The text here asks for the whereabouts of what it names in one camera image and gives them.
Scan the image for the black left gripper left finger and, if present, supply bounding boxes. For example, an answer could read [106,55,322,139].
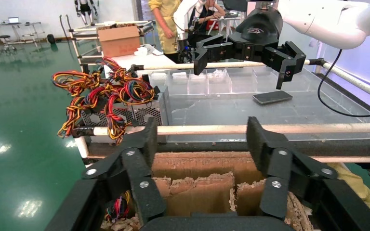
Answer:
[81,116,167,226]

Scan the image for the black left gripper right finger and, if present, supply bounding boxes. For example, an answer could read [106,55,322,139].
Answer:
[246,116,339,220]

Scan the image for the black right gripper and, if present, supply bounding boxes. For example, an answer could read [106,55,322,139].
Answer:
[193,6,307,90]

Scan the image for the white office desk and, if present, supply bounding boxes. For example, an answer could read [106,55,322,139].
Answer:
[209,13,246,36]

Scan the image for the black smartphone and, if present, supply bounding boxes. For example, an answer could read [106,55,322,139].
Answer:
[252,90,293,105]

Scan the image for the dark monitor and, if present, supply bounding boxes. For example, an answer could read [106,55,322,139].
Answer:
[222,0,248,13]

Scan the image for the divided brown cardboard box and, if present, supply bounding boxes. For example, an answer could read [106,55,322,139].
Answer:
[100,151,313,231]

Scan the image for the seated person dark clothes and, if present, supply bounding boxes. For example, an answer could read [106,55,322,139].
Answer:
[188,0,226,49]

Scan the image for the clear acrylic divider tray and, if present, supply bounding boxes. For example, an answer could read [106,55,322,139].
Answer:
[148,67,280,96]

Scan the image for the white table leg pipe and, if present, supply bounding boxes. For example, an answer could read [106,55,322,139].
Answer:
[75,137,90,159]

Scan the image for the person legs yellow garment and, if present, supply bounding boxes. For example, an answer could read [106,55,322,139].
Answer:
[327,162,370,211]

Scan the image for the standing person yellow clothes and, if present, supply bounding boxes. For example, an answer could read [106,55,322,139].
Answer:
[148,0,183,63]

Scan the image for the white side table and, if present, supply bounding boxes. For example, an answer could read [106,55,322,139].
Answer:
[103,52,179,77]

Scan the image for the crumpled white cloth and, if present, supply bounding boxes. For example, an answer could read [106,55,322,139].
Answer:
[133,44,155,57]

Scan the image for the closed brown cardboard carton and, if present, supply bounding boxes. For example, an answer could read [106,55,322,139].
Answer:
[97,25,141,58]

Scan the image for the humanoid robot figure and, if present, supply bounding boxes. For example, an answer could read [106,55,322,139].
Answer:
[74,0,99,26]

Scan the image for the grey metal desk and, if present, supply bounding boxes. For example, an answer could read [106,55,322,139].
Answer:
[11,21,45,49]

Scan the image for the black stool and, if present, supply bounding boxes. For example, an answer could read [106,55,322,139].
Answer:
[0,34,13,52]

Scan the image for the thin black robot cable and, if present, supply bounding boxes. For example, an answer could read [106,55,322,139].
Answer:
[317,49,370,118]

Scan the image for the cream table rail pipe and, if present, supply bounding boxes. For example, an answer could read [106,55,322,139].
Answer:
[130,59,320,71]
[73,122,370,138]
[316,59,370,106]

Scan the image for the white pipe frame rack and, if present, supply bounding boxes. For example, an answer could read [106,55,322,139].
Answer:
[65,19,156,66]

